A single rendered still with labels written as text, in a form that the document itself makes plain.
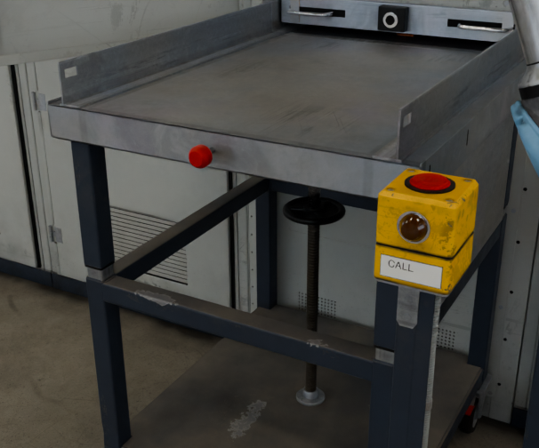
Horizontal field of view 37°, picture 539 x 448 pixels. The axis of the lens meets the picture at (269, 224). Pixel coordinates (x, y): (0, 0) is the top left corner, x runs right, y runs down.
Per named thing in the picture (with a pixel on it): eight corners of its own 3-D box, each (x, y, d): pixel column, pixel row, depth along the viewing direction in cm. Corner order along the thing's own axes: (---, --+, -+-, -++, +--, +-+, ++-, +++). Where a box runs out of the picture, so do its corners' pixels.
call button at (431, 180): (442, 204, 78) (443, 188, 77) (402, 196, 80) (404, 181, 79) (454, 190, 81) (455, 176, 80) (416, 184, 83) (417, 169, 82)
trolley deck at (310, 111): (419, 208, 103) (422, 164, 100) (51, 137, 130) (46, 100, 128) (536, 88, 157) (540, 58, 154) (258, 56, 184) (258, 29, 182)
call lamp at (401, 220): (424, 252, 77) (427, 219, 75) (390, 244, 78) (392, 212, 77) (429, 246, 78) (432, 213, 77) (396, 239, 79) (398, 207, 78)
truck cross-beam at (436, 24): (524, 44, 158) (527, 13, 156) (281, 21, 182) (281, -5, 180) (529, 40, 162) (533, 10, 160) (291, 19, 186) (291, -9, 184)
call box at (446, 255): (447, 300, 79) (456, 204, 75) (372, 282, 83) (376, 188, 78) (470, 267, 85) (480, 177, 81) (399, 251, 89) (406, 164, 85)
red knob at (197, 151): (205, 172, 112) (204, 149, 110) (186, 168, 113) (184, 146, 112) (222, 162, 115) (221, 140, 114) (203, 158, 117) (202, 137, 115)
